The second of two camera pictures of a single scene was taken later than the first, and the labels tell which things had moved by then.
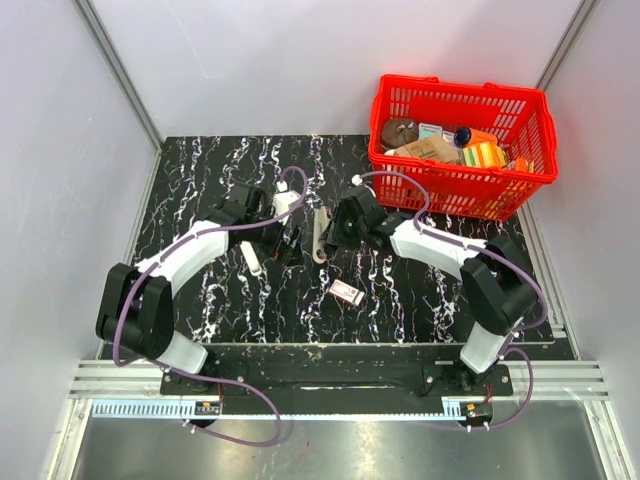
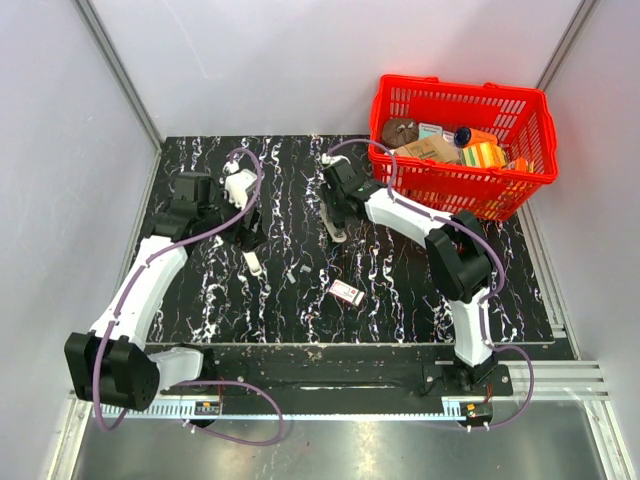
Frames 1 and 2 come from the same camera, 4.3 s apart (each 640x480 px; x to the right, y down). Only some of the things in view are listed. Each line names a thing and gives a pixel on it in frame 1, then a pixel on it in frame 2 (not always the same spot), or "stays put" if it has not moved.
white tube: [252, 260] stays put
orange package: [521, 164] stays put
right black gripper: [334, 237] → [333, 215]
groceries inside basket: [433, 147] stays put
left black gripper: [285, 255] → [251, 238]
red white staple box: [346, 292] stays put
